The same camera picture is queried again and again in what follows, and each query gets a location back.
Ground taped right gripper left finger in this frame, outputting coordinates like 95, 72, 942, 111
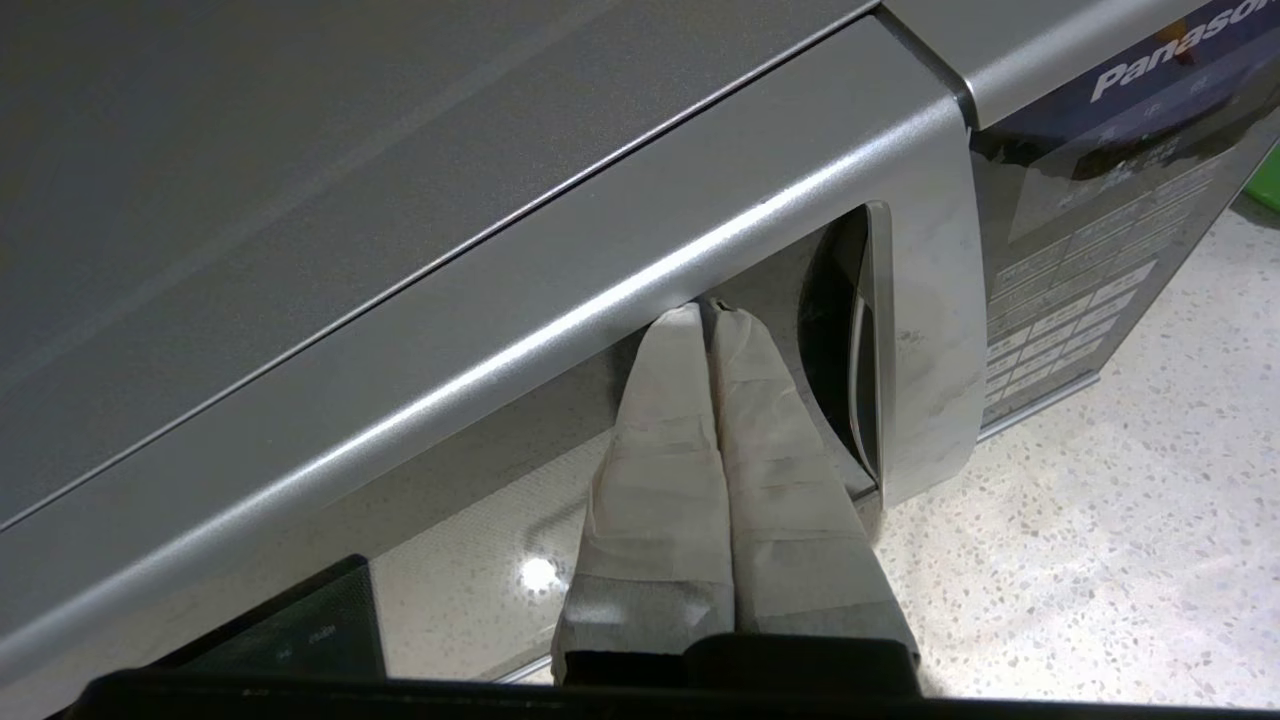
550, 303, 738, 687

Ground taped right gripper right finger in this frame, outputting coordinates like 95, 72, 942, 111
708, 303, 921, 673

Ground microwave door with dark glass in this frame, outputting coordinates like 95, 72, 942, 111
0, 10, 991, 720

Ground black induction cooktop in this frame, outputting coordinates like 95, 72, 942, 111
150, 553, 389, 681

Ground green plastic tray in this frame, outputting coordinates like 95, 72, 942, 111
1243, 145, 1280, 213

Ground silver microwave oven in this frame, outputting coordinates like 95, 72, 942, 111
0, 0, 1280, 531

